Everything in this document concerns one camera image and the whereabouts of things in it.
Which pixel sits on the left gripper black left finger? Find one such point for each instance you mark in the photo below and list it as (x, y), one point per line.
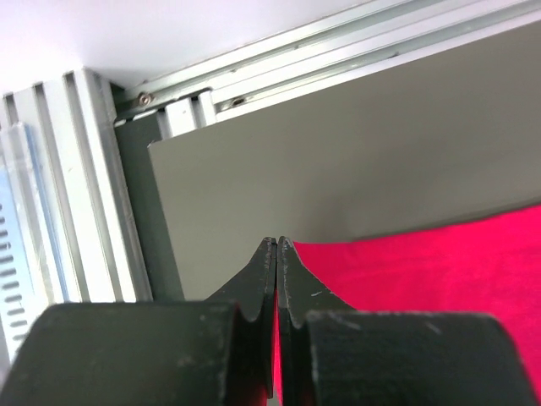
(217, 351)

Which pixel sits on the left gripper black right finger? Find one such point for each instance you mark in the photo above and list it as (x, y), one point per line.
(332, 354)

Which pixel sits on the red polo t shirt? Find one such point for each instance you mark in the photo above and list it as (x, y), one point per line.
(491, 265)

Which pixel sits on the slotted grey cable duct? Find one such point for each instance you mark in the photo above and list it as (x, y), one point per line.
(21, 303)

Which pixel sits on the aluminium front frame rail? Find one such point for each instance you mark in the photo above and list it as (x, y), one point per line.
(58, 142)

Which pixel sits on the left aluminium side rail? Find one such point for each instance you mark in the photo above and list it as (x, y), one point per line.
(340, 47)

